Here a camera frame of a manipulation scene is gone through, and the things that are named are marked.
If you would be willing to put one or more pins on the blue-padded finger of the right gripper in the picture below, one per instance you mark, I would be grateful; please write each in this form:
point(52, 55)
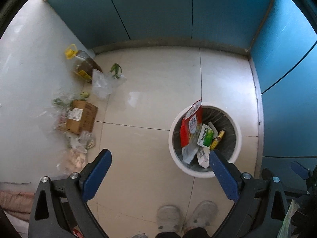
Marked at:
point(300, 170)

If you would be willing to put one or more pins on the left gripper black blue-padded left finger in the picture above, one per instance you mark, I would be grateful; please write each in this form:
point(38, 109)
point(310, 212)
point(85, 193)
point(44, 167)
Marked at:
point(48, 218)

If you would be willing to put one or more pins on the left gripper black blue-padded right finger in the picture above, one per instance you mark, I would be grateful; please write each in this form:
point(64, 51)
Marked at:
point(260, 206)

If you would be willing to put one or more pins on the yellow long box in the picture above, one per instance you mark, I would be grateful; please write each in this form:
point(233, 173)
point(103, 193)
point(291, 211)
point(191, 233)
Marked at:
point(216, 140)

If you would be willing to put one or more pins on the green white medicine box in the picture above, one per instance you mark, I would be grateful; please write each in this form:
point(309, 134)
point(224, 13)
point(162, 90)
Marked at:
point(206, 136)

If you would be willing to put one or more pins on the red snack bag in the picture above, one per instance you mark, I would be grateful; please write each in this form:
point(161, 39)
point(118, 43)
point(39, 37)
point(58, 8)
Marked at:
point(190, 130)

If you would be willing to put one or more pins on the long white toothpaste box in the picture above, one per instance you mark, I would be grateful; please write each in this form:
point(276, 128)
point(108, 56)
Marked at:
point(203, 157)

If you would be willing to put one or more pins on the white round trash bin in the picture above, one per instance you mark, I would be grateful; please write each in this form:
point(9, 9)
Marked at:
point(229, 146)

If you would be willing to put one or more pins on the blue kitchen cabinets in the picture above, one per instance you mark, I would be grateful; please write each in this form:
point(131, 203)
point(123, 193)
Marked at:
point(275, 34)

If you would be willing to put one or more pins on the right grey shoe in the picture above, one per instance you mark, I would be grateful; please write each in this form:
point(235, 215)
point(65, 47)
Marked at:
point(203, 215)

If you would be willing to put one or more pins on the grey shoe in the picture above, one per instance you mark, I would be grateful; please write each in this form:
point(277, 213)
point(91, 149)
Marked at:
point(169, 219)
point(203, 215)

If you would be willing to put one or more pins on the bag of garlic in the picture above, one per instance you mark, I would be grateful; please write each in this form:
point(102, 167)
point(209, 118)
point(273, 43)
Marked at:
point(71, 160)

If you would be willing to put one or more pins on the left grey shoe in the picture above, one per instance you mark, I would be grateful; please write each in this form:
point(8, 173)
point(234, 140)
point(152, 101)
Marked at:
point(169, 219)

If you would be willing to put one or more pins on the cardboard box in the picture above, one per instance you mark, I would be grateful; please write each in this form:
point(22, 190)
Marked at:
point(81, 117)

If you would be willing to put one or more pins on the clear plastic bag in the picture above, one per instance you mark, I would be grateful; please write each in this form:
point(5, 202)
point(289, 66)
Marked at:
point(105, 84)

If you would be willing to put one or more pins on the cooking oil bottle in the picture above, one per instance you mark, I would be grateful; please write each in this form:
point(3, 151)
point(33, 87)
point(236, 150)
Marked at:
point(83, 64)

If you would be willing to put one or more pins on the green vegetable piece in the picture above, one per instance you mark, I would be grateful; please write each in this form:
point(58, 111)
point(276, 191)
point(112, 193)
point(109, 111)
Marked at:
point(116, 71)

